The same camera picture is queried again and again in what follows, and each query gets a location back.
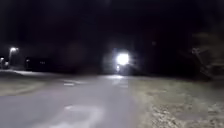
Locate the grey asphalt path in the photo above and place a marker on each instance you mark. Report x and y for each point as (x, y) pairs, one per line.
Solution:
(90, 100)

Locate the pale dry grass verge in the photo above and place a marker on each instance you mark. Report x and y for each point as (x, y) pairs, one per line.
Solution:
(180, 103)
(15, 85)

